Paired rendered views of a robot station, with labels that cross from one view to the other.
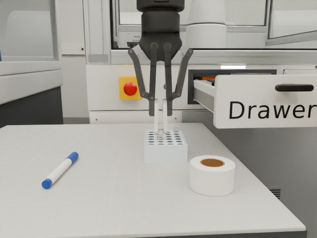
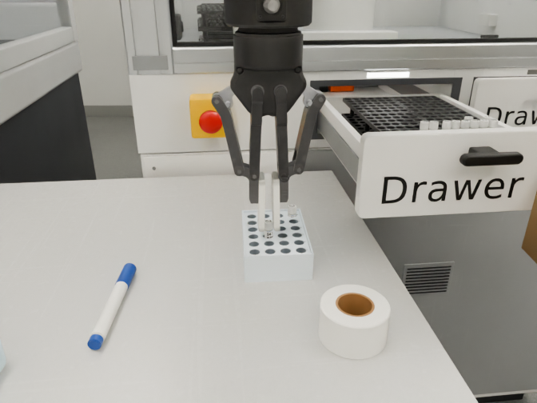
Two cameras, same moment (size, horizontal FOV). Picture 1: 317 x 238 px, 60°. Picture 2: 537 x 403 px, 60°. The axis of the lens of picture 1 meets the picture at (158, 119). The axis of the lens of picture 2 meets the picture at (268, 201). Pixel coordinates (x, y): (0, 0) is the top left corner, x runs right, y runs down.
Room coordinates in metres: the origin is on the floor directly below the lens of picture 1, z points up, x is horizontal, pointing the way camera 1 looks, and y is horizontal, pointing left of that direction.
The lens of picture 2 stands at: (0.04, 0.02, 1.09)
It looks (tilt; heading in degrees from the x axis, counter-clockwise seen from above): 25 degrees down; 358
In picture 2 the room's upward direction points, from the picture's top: straight up
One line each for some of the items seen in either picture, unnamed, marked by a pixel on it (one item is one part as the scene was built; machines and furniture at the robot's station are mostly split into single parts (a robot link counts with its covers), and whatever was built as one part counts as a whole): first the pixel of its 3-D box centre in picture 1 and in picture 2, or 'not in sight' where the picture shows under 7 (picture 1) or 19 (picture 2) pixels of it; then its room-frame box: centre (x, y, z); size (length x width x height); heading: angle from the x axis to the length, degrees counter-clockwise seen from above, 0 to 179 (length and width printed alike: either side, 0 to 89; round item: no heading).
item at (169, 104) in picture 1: (173, 103); (290, 181); (0.56, -0.03, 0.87); 0.03 x 0.01 x 0.05; 92
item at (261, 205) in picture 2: (156, 116); (260, 201); (0.56, 0.00, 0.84); 0.03 x 0.01 x 0.07; 2
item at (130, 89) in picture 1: (130, 88); (210, 121); (0.82, 0.08, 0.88); 0.04 x 0.03 x 0.04; 94
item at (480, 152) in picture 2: (290, 87); (486, 155); (0.55, -0.26, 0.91); 0.07 x 0.04 x 0.01; 94
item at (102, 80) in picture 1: (208, 78); (342, 67); (1.38, -0.25, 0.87); 1.02 x 0.95 x 0.14; 94
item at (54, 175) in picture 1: (62, 167); (114, 301); (0.47, 0.17, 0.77); 0.14 x 0.02 x 0.02; 178
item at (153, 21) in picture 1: (160, 37); (268, 73); (0.56, 0.00, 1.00); 0.08 x 0.07 x 0.09; 92
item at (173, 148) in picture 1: (164, 144); (274, 242); (0.57, -0.01, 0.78); 0.12 x 0.08 x 0.04; 2
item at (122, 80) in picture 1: (130, 87); (210, 116); (0.86, 0.09, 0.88); 0.07 x 0.05 x 0.07; 94
